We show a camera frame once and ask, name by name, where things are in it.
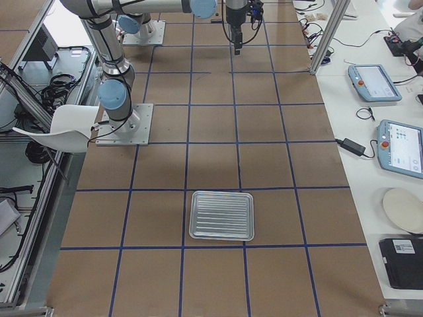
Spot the teach pendant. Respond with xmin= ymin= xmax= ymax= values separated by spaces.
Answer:
xmin=348 ymin=64 xmax=402 ymax=102
xmin=377 ymin=120 xmax=422 ymax=179

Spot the aluminium frame post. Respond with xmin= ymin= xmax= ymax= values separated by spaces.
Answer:
xmin=309 ymin=0 xmax=350 ymax=75

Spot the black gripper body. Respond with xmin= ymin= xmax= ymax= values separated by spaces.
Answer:
xmin=224 ymin=0 xmax=264 ymax=43

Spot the teach pendant near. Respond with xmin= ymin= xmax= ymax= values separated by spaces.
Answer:
xmin=377 ymin=120 xmax=422 ymax=179

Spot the black flat box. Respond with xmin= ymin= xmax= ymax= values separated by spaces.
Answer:
xmin=379 ymin=238 xmax=422 ymax=290

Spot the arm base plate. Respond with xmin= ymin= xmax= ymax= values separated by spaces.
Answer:
xmin=95 ymin=104 xmax=154 ymax=146
xmin=122 ymin=20 xmax=166 ymax=46

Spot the black power adapter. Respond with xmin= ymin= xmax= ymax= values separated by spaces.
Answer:
xmin=335 ymin=138 xmax=365 ymax=157

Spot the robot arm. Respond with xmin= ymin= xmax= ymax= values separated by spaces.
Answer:
xmin=112 ymin=1 xmax=264 ymax=55
xmin=61 ymin=1 xmax=217 ymax=131

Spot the white plastic chair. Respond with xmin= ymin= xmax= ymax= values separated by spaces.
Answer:
xmin=13 ymin=104 xmax=99 ymax=153

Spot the ribbed metal tray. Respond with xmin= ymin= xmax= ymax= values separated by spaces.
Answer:
xmin=189 ymin=191 xmax=254 ymax=242

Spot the teach pendant far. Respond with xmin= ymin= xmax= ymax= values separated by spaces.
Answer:
xmin=348 ymin=64 xmax=402 ymax=102

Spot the white round plate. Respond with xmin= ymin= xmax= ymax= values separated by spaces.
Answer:
xmin=383 ymin=188 xmax=422 ymax=235

